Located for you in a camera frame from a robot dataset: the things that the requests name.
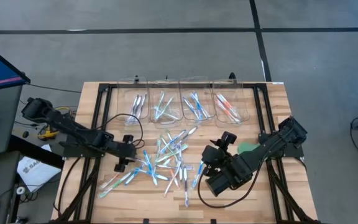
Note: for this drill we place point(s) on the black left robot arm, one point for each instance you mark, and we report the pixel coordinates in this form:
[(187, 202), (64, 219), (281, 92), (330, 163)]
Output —
[(73, 129)]

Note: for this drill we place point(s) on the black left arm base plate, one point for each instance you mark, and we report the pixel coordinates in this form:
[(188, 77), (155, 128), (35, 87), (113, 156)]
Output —
[(73, 152)]

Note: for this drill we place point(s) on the white printed booklet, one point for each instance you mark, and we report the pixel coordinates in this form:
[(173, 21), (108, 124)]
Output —
[(39, 174)]

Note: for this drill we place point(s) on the green cloth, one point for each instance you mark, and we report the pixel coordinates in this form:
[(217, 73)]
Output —
[(245, 147)]

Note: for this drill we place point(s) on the dark grey desk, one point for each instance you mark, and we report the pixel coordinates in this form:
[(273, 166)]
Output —
[(2, 186)]

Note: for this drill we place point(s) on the black diagonal beam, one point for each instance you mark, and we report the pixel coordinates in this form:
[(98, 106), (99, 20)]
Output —
[(36, 152)]

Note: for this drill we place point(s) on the clear plastic bin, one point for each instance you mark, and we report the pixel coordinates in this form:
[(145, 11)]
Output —
[(172, 84), (228, 85), (127, 85), (197, 82)]

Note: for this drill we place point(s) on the yellow black hand tool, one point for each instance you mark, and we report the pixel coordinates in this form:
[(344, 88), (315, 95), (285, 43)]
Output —
[(48, 134)]

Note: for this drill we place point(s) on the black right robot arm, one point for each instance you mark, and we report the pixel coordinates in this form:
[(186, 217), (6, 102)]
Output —
[(269, 146)]

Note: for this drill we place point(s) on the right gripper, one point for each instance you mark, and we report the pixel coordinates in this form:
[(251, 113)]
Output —
[(225, 168)]

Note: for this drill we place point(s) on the small black round object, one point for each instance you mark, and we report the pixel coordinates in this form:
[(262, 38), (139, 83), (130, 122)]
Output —
[(25, 134)]

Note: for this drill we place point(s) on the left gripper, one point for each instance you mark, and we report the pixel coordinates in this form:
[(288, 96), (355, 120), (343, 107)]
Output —
[(126, 152)]

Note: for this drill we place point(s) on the black edge bracket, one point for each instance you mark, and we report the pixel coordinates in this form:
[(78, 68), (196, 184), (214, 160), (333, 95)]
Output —
[(146, 221), (213, 221)]

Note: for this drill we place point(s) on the white label sticker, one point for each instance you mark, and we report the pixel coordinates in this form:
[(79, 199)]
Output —
[(277, 83)]

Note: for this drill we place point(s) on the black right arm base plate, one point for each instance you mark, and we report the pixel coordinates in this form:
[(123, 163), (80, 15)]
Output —
[(291, 152)]

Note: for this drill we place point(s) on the white tape roll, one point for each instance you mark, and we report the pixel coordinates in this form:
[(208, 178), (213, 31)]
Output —
[(17, 190)]

